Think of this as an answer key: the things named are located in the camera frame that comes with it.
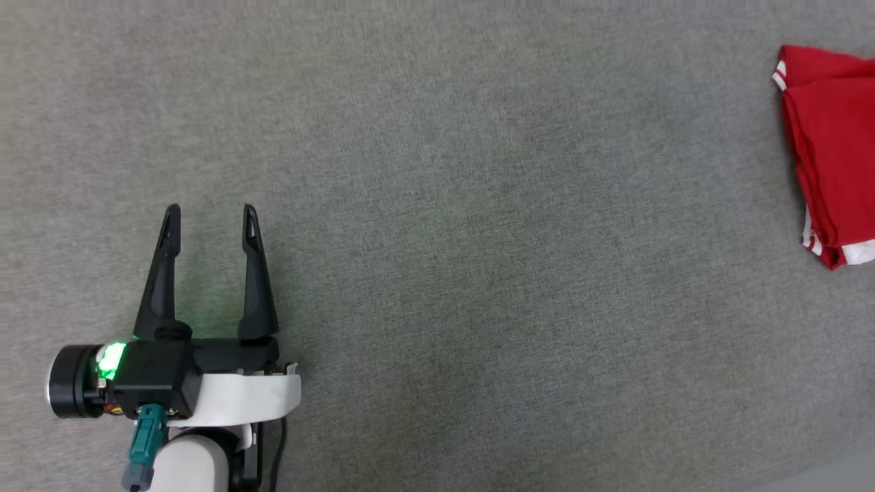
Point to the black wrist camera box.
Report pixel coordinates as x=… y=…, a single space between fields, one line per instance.
x=154 y=372

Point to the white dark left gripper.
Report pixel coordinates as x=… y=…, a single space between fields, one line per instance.
x=239 y=396

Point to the red white basketball jersey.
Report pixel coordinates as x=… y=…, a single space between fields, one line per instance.
x=834 y=150

